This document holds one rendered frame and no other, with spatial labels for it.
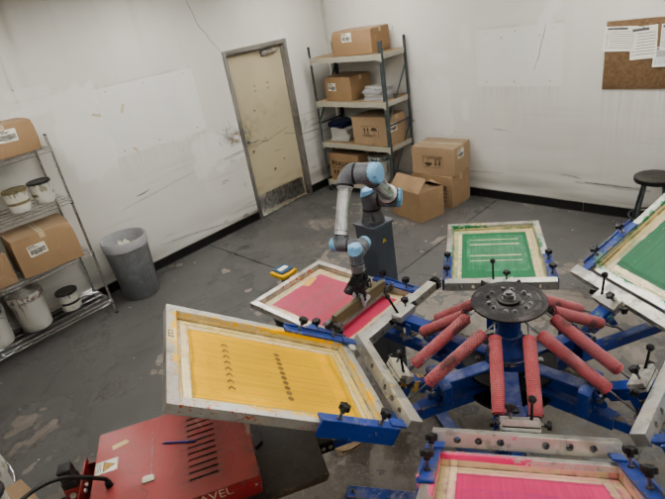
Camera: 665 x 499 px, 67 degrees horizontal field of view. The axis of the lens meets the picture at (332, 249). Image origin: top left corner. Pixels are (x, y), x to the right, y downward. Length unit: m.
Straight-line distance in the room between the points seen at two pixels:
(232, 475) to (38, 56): 4.46
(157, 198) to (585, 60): 4.68
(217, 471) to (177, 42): 4.99
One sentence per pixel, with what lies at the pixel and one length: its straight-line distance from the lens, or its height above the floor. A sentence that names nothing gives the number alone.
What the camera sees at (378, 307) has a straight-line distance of 2.81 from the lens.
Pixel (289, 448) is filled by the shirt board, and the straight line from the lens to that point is 2.15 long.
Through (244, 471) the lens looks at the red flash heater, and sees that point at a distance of 1.91.
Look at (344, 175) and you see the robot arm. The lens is 2.74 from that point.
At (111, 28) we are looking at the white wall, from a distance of 5.86.
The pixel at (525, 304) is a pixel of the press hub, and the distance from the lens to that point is 2.15.
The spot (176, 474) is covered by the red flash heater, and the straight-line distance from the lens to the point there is 2.01.
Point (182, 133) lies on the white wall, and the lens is 6.16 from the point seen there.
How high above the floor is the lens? 2.49
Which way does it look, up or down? 26 degrees down
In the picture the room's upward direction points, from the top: 10 degrees counter-clockwise
